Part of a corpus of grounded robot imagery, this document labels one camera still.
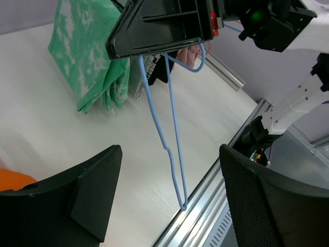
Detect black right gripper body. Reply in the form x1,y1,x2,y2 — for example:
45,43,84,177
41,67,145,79
209,0,239,36

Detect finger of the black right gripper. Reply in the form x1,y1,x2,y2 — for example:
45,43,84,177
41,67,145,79
105,0,213,60

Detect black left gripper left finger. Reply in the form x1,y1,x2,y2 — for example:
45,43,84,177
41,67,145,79
1,145,122,246

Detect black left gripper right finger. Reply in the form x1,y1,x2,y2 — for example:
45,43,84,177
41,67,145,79
219,144,328,246

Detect blue wire hanger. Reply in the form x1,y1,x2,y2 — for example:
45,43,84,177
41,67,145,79
138,42,208,211

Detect orange trousers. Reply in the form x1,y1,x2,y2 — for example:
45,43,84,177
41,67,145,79
0,168,37,191

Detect pink garment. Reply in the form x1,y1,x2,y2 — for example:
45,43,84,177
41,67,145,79
176,45,202,68

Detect white black printed garment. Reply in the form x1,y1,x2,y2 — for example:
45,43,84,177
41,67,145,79
128,54,160,101

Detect green tie-dye garment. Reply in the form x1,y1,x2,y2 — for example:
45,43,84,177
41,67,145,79
48,1,131,114

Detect slotted cable duct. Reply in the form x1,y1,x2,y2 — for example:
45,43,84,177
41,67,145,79
198,202,232,247

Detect aluminium frame post right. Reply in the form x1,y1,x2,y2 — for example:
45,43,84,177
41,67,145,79
205,54,245,91

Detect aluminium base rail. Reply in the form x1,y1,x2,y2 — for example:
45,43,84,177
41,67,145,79
151,99,273,247

